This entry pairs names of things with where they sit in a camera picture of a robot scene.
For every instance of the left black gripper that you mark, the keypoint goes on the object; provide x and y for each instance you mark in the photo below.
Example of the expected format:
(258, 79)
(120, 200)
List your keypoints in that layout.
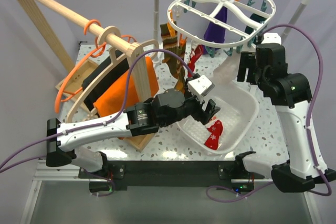
(203, 116)

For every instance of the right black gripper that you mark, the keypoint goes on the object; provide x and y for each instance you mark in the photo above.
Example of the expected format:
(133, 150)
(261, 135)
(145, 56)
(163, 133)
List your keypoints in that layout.
(247, 60)

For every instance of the red santa sock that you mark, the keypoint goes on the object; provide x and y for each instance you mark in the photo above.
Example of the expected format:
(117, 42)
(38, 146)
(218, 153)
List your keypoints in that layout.
(196, 53)
(216, 131)

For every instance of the white sock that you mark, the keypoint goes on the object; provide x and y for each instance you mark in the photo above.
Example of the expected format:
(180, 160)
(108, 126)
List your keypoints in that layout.
(227, 71)

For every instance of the dark green sock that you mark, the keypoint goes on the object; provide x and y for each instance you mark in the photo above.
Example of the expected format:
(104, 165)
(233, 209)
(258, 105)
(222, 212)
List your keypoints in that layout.
(255, 23)

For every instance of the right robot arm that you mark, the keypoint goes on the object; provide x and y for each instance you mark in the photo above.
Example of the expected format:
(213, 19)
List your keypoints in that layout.
(291, 96)

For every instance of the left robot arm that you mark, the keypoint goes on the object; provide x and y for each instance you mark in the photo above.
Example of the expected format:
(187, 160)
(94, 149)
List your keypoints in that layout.
(66, 143)

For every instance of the white clip sock hanger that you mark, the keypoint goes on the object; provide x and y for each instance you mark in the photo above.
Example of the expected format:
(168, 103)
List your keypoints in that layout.
(232, 23)

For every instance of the orange plastic hanger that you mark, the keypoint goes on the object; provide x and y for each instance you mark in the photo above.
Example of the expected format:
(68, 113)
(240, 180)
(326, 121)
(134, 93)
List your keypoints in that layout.
(100, 48)

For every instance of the white plastic basin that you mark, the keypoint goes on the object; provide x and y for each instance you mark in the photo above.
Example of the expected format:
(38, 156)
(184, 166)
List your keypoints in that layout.
(239, 108)

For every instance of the purple sock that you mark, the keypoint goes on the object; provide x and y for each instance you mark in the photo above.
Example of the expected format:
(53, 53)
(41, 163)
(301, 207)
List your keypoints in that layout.
(216, 33)

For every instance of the striped olive sock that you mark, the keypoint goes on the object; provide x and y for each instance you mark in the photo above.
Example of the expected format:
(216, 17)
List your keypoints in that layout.
(169, 43)
(180, 71)

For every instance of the orange cloth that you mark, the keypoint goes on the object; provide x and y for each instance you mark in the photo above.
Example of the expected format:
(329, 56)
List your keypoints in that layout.
(111, 101)

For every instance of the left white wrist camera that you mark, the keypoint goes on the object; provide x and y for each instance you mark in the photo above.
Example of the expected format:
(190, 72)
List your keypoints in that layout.
(200, 85)

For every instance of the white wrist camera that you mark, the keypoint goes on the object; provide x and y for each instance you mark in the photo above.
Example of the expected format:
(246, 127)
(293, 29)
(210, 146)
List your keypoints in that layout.
(200, 85)
(271, 38)

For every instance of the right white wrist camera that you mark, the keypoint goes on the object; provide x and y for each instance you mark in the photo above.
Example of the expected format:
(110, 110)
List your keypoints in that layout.
(271, 38)

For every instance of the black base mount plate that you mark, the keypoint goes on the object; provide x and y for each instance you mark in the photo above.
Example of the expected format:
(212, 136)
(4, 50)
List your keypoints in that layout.
(120, 175)

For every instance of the aluminium frame rail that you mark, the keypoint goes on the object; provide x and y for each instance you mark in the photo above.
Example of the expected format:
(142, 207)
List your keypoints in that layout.
(56, 195)

